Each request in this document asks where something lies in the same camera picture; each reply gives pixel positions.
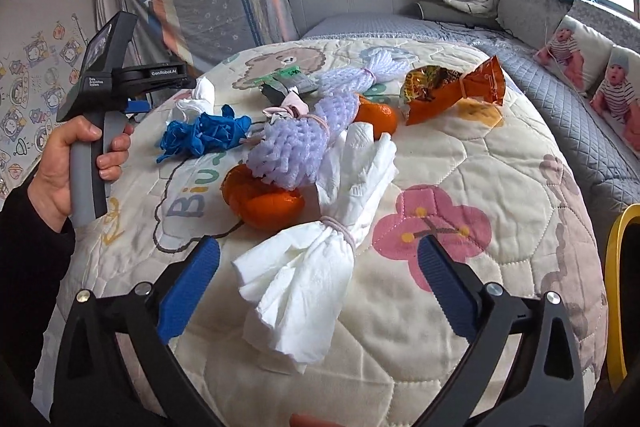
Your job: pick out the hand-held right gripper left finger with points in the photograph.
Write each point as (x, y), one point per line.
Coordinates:
(192, 284)

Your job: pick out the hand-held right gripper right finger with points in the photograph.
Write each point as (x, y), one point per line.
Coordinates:
(445, 287)

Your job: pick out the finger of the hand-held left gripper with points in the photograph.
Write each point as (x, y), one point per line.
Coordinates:
(136, 107)

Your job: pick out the small white tissue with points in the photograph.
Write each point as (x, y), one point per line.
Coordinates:
(200, 94)

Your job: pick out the blue plastic glove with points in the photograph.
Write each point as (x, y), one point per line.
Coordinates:
(205, 132)

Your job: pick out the large white tissue bundle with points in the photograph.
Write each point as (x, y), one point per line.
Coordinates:
(305, 267)

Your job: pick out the green snack wrapper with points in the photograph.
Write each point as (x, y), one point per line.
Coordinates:
(280, 77)

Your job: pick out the purple foam fruit net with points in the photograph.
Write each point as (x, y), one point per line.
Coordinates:
(345, 79)
(290, 147)

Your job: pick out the yellow bin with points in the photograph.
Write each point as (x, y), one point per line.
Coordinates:
(617, 267)

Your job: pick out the orange snack wrapper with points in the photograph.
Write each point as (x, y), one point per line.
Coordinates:
(450, 99)

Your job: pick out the person's left forearm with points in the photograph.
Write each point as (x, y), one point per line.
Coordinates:
(25, 297)

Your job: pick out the person's left hand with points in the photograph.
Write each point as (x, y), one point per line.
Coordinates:
(50, 182)

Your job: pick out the white hanging cloth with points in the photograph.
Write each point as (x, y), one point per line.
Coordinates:
(112, 7)

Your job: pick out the cartoon printed quilt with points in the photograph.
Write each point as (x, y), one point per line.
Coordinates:
(500, 187)

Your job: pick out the pink cloth scrap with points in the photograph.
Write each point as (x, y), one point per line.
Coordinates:
(295, 109)

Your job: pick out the grey quilted sofa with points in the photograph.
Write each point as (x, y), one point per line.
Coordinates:
(565, 127)

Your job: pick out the baby print pillow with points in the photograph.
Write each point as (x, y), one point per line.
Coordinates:
(570, 52)
(617, 92)

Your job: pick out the grey bed with lace trim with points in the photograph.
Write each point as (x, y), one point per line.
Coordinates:
(390, 27)

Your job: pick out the grey pillow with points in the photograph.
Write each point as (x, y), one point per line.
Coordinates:
(440, 12)

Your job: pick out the cartoon wall sticker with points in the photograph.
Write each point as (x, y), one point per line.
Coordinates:
(30, 82)

